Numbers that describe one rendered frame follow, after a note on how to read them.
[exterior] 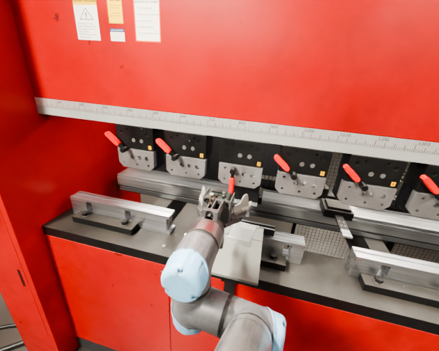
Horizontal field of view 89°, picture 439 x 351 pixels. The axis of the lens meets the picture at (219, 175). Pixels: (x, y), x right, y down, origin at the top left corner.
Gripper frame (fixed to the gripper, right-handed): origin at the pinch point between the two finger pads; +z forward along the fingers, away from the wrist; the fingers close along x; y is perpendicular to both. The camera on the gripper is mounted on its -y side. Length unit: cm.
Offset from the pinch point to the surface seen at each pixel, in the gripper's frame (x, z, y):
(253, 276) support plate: -12.0, -9.3, -18.2
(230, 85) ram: 4.7, 11.6, 32.1
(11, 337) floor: 120, -6, -120
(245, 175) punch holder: -3.5, 13.1, 3.5
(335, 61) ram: -22.8, 11.8, 40.3
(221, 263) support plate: -2.1, -7.6, -18.3
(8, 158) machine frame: 81, -4, 1
